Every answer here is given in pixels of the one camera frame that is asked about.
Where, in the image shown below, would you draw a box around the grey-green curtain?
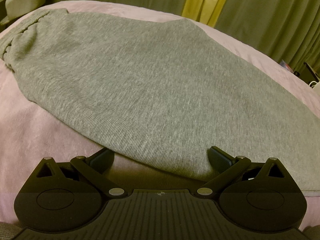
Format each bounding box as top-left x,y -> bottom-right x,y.
48,0 -> 319,69

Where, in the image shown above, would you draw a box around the yellow curtain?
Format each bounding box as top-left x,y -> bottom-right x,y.
182,0 -> 227,27

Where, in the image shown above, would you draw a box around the lilac fleece bed blanket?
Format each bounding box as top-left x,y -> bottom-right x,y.
1,0 -> 319,230

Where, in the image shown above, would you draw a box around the grey sweatpants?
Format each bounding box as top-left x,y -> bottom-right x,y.
1,8 -> 319,191

